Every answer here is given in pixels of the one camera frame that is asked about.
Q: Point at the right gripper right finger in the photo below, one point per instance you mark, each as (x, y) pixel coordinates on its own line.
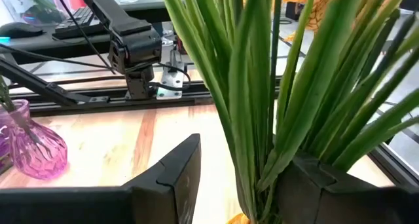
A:
(320, 197)

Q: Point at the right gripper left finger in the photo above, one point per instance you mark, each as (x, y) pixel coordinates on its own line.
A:
(176, 184)

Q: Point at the yellow glass bottle vase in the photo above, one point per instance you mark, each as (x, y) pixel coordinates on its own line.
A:
(238, 220)

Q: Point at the yellow artificial flower bunch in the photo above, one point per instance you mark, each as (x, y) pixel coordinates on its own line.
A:
(248, 86)

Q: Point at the purple ribbed glass vase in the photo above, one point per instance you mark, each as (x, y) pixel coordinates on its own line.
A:
(36, 152)

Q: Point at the purple artificial flower bunch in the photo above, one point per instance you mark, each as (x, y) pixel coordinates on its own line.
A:
(4, 93)

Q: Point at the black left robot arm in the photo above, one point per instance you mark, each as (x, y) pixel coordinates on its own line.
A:
(134, 50)

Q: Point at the black backlit keyboard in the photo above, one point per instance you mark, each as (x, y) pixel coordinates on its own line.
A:
(78, 22)

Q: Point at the grey desk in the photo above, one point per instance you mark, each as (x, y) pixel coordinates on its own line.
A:
(46, 43)

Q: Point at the black computer mouse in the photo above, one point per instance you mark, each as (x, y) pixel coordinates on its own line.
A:
(19, 30)

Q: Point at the silver mounting bracket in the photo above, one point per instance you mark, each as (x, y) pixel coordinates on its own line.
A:
(170, 83)

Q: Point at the black aluminium table frame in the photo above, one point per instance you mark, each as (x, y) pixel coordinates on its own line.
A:
(98, 107)

